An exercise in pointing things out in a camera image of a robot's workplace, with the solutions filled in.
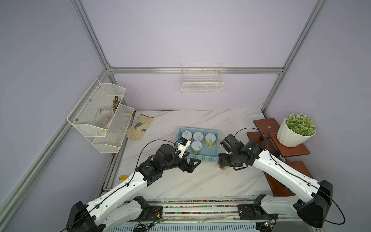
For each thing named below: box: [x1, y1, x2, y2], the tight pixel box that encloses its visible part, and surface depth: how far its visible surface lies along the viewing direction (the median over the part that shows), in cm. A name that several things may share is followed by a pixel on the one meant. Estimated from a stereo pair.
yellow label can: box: [204, 132, 216, 147], surface depth 100 cm
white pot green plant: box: [276, 113, 317, 148], surface depth 67 cm
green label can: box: [190, 140, 203, 156], surface depth 95 cm
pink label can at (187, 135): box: [181, 130, 193, 141], surface depth 101 cm
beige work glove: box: [126, 114, 155, 142], surface depth 111 cm
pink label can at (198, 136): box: [192, 131, 204, 141], surface depth 100 cm
